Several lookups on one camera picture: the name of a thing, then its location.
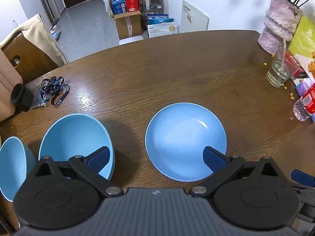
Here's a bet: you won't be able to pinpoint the scattered yellow kernels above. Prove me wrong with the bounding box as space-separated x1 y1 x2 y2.
262 63 296 101

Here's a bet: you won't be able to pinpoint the red black flat box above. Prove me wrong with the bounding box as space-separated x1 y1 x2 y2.
285 52 308 81

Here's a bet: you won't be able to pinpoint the wooden chair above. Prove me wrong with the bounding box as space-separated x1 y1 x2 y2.
0 31 59 84

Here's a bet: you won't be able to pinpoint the brown cardboard box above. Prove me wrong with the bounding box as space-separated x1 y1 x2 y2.
114 10 143 40

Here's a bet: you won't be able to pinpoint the pink suitcase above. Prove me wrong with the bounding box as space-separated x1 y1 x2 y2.
0 49 24 123

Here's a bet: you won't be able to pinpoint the white printed bag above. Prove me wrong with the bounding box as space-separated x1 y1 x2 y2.
147 22 179 38

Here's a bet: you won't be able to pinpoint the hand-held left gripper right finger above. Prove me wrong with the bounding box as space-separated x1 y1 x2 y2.
188 146 283 198

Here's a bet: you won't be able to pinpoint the clear glass straw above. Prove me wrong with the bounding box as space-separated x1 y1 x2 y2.
280 39 288 72

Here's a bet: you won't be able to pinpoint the white flat panel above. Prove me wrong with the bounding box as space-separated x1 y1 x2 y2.
182 0 210 33

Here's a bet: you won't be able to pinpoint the white stool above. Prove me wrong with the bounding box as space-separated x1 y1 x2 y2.
119 36 144 45

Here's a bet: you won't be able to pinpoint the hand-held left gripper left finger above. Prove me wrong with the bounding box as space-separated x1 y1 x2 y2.
32 146 125 198

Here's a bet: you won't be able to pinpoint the blue printed bag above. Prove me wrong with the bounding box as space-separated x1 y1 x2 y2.
147 13 175 25

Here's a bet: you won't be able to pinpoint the black cylindrical cup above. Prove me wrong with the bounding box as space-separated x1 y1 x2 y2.
11 84 33 112

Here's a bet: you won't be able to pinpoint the red label water bottle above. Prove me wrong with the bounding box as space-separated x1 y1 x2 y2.
293 84 315 122

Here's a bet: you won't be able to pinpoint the purple tissue pack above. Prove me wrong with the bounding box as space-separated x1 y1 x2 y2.
295 77 315 96

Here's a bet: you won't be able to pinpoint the blue bowl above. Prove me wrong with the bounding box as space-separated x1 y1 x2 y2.
39 113 116 180
0 136 37 203

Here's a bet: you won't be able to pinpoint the small blue plate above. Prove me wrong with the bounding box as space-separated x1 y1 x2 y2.
145 102 227 182

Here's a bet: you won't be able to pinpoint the dark plastic packet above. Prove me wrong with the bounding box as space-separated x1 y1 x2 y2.
30 85 53 110

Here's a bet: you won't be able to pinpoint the dark blue lanyard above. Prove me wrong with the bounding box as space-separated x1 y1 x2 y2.
41 77 70 107

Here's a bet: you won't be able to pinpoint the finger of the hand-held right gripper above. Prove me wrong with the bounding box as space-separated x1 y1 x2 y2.
290 169 315 187

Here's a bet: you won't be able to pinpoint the clear drinking glass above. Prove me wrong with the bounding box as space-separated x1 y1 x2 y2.
266 39 302 88

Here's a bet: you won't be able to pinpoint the green printed box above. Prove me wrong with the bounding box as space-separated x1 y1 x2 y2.
288 16 315 79

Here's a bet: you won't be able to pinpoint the pink textured vase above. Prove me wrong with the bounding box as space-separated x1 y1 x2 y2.
258 0 304 55

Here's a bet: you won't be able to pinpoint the blue carton box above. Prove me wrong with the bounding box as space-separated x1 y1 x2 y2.
111 0 127 15

